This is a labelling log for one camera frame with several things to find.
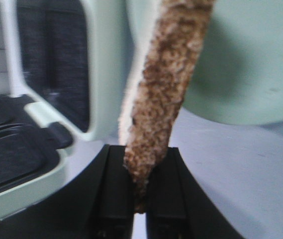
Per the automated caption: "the green breakfast maker base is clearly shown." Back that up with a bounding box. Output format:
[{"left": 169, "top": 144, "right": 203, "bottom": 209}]
[{"left": 0, "top": 95, "right": 74, "bottom": 218}]

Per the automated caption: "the white bread slice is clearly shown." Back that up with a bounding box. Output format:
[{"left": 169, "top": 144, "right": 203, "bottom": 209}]
[{"left": 118, "top": 0, "right": 215, "bottom": 214}]

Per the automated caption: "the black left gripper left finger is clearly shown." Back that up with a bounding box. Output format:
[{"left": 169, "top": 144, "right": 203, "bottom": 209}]
[{"left": 0, "top": 145, "right": 133, "bottom": 239}]

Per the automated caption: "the light green plate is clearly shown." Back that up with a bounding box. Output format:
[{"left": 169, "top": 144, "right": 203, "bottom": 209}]
[{"left": 184, "top": 0, "right": 283, "bottom": 125}]

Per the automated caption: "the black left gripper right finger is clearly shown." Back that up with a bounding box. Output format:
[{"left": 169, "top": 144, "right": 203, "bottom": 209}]
[{"left": 146, "top": 147, "right": 242, "bottom": 239}]

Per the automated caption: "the green sandwich maker lid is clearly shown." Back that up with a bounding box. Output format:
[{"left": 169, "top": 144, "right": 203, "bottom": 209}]
[{"left": 3, "top": 0, "right": 142, "bottom": 142}]

